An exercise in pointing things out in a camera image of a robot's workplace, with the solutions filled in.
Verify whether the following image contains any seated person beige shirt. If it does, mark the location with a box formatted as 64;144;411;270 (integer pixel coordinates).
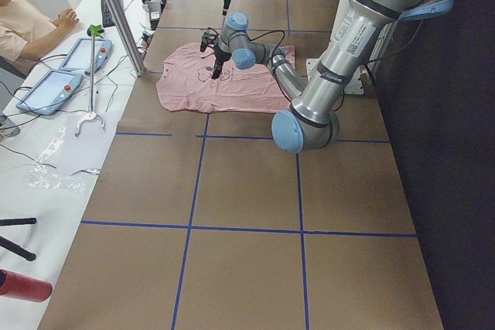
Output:
1;0;78;63

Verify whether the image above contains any blue teach pendant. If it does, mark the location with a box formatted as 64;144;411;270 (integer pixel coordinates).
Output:
16;70;83;115
60;37;113;73

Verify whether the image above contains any pink printed t-shirt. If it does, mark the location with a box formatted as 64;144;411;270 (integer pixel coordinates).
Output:
156;43;289;114

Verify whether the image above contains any upper blue teach pendant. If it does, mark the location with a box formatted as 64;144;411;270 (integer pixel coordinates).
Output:
60;37;113;73

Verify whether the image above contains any lower blue teach pendant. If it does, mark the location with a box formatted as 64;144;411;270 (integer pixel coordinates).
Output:
16;70;83;115

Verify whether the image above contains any black keyboard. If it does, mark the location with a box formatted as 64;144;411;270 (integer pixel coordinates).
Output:
101;0;124;29

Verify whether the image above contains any clear plastic bag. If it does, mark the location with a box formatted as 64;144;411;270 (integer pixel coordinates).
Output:
24;124;87;194

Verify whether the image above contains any person's hand on table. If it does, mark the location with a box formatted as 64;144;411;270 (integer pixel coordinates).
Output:
55;9;80;28

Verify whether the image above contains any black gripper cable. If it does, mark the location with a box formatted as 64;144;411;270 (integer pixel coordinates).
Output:
247;29;295;64

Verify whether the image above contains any aluminium frame post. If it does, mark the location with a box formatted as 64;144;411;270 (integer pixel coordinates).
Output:
105;0;145;77

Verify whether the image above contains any metal reacher grabber tool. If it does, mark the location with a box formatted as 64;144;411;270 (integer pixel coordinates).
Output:
74;25;105;138

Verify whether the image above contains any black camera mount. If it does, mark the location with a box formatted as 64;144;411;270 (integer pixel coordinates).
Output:
200;28;220;53

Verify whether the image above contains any black small tripod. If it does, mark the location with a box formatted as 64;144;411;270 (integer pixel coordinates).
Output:
1;217;37;262

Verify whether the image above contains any black box with label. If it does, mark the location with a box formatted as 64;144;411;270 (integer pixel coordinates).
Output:
143;0;165;30

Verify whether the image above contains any red cylinder bottle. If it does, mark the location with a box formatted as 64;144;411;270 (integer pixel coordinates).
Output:
1;269;53;302

